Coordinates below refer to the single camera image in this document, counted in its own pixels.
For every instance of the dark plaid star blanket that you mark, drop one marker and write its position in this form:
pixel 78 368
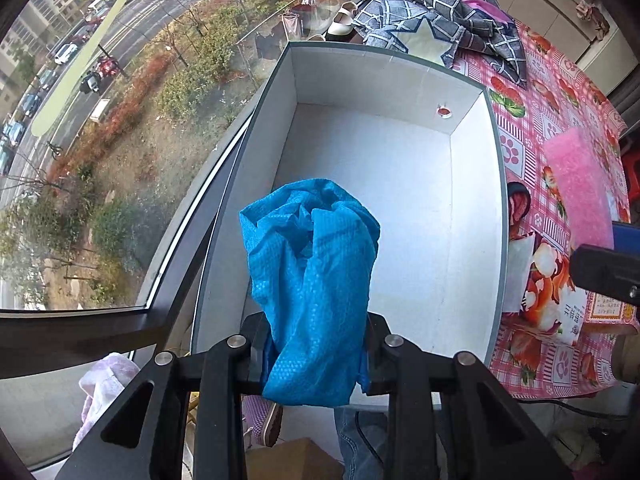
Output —
pixel 439 29

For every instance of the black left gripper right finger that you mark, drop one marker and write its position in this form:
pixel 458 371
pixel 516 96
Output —
pixel 450 417

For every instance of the strawberry printed paper bag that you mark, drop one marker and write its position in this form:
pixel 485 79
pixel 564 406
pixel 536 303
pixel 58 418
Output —
pixel 540 294

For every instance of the blue mesh cloth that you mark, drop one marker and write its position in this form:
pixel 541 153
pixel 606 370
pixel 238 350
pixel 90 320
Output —
pixel 311 248

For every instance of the yellow printed leaflet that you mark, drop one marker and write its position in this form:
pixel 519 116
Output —
pixel 601 310

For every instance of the grey storage box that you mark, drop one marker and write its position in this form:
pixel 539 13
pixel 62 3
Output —
pixel 417 145

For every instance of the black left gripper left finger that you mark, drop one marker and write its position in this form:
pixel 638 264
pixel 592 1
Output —
pixel 141 435

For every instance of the pink foam sponge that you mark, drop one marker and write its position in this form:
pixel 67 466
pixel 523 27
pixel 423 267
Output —
pixel 580 182

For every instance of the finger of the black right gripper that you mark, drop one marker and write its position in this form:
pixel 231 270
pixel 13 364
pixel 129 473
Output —
pixel 626 238

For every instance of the cardboard box on floor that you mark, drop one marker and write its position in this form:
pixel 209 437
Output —
pixel 300 459

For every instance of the cream shoe near window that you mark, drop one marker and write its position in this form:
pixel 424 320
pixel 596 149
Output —
pixel 342 24

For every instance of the pink strawberry paw tablecloth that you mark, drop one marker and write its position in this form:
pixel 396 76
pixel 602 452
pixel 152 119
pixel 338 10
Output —
pixel 558 96

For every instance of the lavender fluffy cloth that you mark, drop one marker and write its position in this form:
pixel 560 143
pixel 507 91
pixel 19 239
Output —
pixel 102 384

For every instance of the blue jeans leg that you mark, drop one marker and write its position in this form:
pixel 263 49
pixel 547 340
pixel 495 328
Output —
pixel 362 437

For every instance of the red plastic stool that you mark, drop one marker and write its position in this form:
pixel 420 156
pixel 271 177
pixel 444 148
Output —
pixel 630 156

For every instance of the purple slipper on floor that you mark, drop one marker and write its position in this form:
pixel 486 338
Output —
pixel 262 420

